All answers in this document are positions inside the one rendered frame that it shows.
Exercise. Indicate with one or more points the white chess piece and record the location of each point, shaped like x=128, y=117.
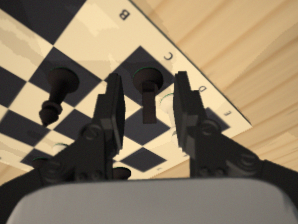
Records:
x=166, y=105

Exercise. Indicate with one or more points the white pawn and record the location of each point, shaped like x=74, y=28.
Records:
x=58, y=147

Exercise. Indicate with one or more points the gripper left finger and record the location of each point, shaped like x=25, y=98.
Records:
x=86, y=159

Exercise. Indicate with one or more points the chessboard with cream and black squares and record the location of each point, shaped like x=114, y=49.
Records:
x=93, y=38

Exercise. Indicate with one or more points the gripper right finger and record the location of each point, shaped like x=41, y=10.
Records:
x=212, y=153

